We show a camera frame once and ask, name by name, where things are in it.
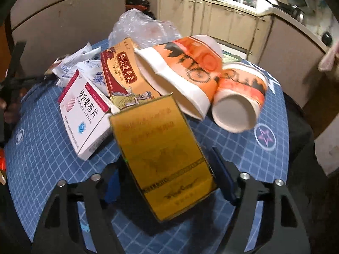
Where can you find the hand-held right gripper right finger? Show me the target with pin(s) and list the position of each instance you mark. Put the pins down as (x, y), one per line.
(222, 174)

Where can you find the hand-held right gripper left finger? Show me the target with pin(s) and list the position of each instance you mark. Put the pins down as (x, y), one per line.
(111, 187)

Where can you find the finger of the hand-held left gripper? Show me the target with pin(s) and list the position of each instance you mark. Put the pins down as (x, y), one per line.
(37, 80)
(17, 63)

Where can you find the white blue medical packet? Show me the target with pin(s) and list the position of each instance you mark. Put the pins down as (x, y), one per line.
(94, 72)
(65, 70)

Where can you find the white wrapper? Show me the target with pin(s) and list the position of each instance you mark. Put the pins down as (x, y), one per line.
(86, 50)

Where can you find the gold cardboard box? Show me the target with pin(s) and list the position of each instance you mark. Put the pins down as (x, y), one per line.
(159, 150)

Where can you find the white pink medicine box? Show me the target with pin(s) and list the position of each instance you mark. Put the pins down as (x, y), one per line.
(82, 121)

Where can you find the round orange paper cup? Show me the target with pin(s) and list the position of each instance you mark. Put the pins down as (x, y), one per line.
(233, 111)

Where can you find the red yellow medicine box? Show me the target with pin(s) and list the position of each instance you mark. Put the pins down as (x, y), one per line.
(124, 71)

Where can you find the crushed orange paper cup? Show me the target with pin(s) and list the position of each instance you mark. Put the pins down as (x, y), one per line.
(180, 66)

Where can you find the blue grid tablecloth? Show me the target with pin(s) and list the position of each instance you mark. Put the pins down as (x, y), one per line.
(251, 158)

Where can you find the grey refrigerator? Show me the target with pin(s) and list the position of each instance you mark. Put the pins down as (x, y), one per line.
(66, 10)

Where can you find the green packet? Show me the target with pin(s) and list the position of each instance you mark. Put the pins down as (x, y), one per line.
(229, 57)

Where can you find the clear plastic bag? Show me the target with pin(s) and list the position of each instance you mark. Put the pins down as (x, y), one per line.
(143, 29)

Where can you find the beige kitchen cabinets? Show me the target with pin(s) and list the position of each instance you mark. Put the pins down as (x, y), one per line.
(238, 23)

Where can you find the steel kettle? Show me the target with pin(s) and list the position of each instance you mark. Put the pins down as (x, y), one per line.
(299, 13)

